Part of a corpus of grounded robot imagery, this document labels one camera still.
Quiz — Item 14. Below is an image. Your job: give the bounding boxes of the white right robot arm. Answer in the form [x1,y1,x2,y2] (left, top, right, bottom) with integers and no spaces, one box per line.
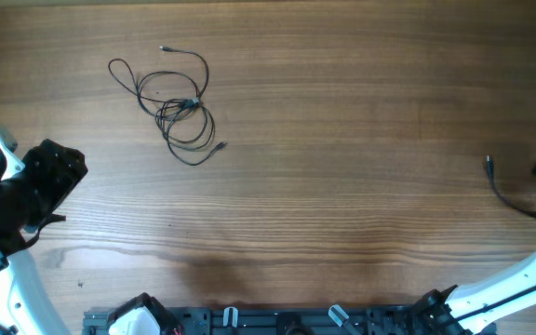
[405,156,536,334]

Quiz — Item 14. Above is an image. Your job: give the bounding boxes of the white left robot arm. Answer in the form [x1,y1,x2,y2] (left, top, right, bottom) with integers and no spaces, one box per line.
[0,127,87,334]

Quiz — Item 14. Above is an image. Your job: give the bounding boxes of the black USB cable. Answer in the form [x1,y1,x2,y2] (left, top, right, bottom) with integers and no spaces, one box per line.
[484,154,536,221]
[107,45,229,168]

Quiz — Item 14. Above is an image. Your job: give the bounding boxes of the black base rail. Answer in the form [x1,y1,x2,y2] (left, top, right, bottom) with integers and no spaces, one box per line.
[82,293,471,335]

